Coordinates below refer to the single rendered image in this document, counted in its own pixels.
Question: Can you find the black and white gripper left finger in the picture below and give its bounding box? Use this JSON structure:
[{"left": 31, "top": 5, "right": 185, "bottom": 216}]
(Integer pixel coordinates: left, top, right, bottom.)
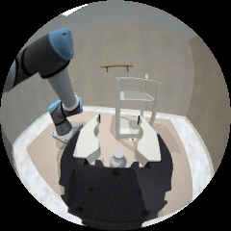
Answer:
[{"left": 59, "top": 114, "right": 101, "bottom": 186}]

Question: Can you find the grey bottle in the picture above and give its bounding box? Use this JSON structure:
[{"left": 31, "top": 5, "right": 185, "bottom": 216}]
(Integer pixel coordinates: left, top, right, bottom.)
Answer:
[{"left": 110, "top": 149, "right": 127, "bottom": 167}]

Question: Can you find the grey shelving unit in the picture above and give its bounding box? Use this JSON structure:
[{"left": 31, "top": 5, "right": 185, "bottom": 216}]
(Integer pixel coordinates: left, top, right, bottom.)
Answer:
[{"left": 115, "top": 77, "right": 162, "bottom": 141}]

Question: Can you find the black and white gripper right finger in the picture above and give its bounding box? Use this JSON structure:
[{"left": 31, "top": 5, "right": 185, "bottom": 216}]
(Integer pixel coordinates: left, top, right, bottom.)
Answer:
[{"left": 134, "top": 115, "right": 173, "bottom": 192}]

